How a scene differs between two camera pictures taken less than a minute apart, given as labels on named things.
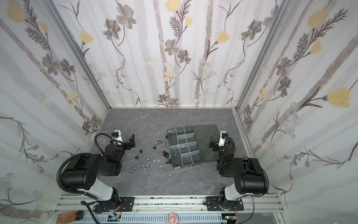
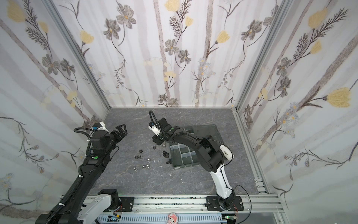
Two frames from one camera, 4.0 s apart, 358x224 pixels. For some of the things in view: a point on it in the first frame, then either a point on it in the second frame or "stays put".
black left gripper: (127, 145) -> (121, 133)
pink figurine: (173, 219) stays put
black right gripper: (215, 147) -> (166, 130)
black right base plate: (213, 204) stays put
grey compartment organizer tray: (189, 146) stays put
